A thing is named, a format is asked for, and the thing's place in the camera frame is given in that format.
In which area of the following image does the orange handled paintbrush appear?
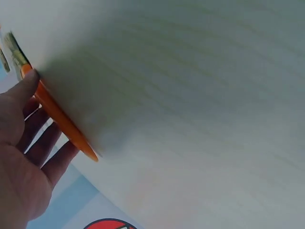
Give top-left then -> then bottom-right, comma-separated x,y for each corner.
4,31 -> 99,163

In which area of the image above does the person's left hand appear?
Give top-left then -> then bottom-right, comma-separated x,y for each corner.
0,69 -> 81,229

